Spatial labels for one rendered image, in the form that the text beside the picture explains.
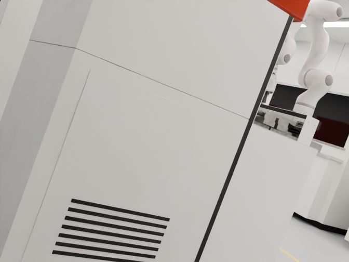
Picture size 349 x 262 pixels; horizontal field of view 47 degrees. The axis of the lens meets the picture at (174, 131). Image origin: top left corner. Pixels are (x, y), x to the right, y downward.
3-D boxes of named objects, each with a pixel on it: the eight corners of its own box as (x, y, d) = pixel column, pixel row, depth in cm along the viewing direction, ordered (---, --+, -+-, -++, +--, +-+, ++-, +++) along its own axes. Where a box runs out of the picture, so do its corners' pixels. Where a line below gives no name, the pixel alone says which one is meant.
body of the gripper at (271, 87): (267, 70, 225) (263, 90, 227) (280, 73, 230) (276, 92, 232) (258, 69, 231) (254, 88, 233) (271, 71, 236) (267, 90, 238)
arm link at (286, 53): (316, 24, 225) (287, 68, 222) (294, 24, 238) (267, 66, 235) (308, 13, 220) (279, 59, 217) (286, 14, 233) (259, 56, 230)
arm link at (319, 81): (304, 108, 254) (317, 73, 253) (326, 112, 237) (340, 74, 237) (291, 102, 248) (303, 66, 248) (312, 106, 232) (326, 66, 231)
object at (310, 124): (297, 142, 197) (307, 115, 196) (231, 119, 244) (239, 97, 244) (309, 146, 202) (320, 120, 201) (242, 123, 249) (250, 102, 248)
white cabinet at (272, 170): (153, 295, 169) (223, 112, 164) (88, 207, 251) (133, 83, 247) (260, 303, 202) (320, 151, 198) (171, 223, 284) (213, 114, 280)
